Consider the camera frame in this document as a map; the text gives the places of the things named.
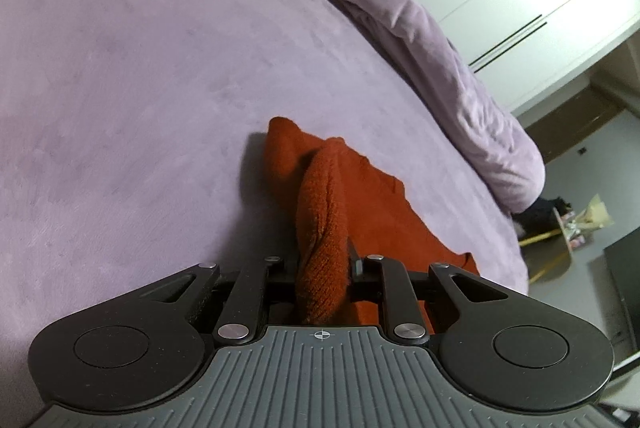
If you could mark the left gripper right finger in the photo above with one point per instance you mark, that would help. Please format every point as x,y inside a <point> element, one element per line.
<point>385,282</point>

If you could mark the black clothing pile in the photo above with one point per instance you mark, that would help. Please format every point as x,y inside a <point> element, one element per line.
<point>539,217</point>

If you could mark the yellow side shelf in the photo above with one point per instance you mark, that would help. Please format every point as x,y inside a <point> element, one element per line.
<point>548,255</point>

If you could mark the purple bed sheet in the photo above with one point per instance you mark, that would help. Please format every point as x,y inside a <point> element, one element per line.
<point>131,148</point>

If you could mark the purple duvet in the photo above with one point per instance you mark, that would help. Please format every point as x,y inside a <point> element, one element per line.
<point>490,139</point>

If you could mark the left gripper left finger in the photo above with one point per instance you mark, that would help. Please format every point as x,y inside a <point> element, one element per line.
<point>263,294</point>

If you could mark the red knit cardigan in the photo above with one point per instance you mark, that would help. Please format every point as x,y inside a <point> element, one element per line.
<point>340,202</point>

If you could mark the flower bouquet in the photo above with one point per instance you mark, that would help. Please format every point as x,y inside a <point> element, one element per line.
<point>579,228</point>

